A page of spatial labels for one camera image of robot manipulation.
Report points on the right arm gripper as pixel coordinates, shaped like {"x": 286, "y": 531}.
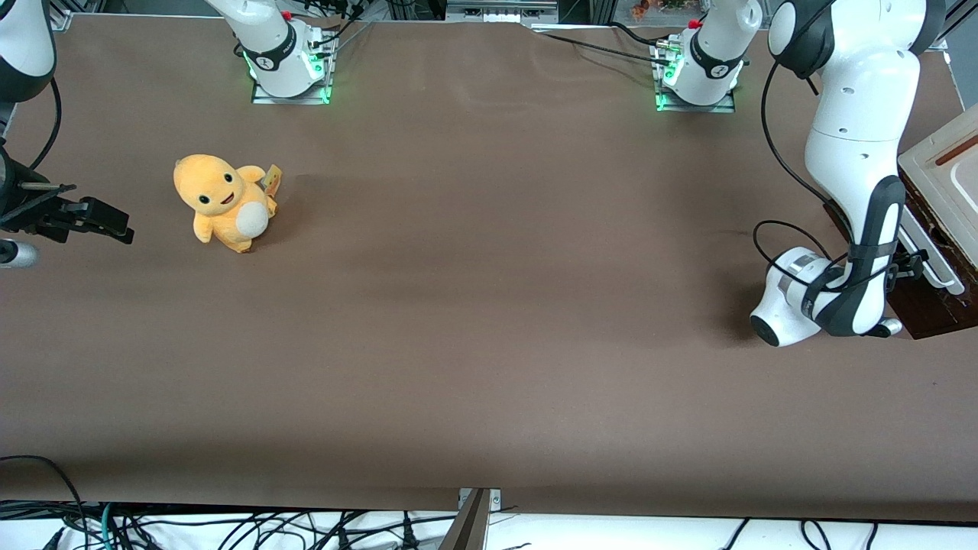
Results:
{"x": 30, "y": 211}

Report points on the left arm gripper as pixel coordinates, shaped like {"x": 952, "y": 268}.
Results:
{"x": 907, "y": 265}

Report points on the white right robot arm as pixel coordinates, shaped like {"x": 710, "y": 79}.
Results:
{"x": 275, "y": 46}

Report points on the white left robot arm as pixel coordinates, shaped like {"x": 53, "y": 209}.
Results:
{"x": 856, "y": 114}

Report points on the orange plush toy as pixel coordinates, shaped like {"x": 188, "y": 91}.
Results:
{"x": 221, "y": 202}

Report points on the yellow plush toy tag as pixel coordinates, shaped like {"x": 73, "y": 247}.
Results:
{"x": 273, "y": 180}

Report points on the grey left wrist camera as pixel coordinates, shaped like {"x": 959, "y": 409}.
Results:
{"x": 890, "y": 329}

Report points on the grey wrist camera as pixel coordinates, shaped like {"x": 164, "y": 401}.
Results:
{"x": 890, "y": 329}
{"x": 15, "y": 254}

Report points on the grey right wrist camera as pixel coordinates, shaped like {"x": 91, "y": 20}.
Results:
{"x": 15, "y": 254}

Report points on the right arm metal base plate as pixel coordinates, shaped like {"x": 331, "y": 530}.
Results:
{"x": 267, "y": 99}

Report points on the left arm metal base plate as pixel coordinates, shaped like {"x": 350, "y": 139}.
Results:
{"x": 722, "y": 105}

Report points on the aluminium frame profile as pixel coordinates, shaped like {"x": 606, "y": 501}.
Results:
{"x": 500, "y": 9}

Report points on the metal table edge bracket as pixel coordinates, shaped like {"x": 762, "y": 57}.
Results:
{"x": 495, "y": 498}

